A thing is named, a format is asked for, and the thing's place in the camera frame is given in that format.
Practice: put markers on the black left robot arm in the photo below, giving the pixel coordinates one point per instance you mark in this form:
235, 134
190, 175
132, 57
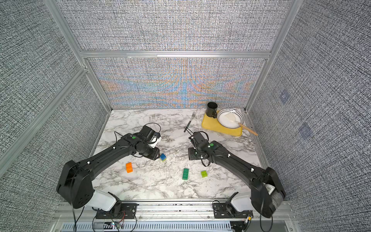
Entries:
75, 182

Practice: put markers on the aluminium frame corner post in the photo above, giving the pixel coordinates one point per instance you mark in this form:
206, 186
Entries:
76, 49

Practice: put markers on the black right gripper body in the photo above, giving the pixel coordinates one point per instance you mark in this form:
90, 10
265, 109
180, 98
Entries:
193, 153

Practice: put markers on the orange lego brick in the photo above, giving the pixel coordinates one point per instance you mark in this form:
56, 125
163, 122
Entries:
129, 167

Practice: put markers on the dark green lego brick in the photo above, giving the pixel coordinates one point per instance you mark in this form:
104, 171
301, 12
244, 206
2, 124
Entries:
185, 174

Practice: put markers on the white patterned bowl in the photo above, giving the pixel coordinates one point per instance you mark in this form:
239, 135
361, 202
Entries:
224, 122

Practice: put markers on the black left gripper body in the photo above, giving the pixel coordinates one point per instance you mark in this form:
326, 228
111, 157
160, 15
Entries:
152, 152

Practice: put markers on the lime green lego brick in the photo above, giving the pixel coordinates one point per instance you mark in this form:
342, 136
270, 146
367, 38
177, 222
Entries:
204, 174

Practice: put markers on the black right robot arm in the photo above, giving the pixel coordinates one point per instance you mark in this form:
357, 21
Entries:
266, 190

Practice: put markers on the blue lego brick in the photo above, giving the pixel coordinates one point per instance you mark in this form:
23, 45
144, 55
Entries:
163, 157

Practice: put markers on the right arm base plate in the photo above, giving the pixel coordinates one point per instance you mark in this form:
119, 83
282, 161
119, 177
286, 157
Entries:
223, 210

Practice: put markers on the aluminium front rail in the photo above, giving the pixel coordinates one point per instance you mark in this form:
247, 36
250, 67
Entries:
176, 210

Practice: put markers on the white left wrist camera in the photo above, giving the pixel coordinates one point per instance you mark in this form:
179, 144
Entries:
156, 139

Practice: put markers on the black mug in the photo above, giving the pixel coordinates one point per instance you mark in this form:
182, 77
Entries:
211, 110

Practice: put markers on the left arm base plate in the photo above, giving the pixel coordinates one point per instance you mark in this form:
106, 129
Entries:
123, 210

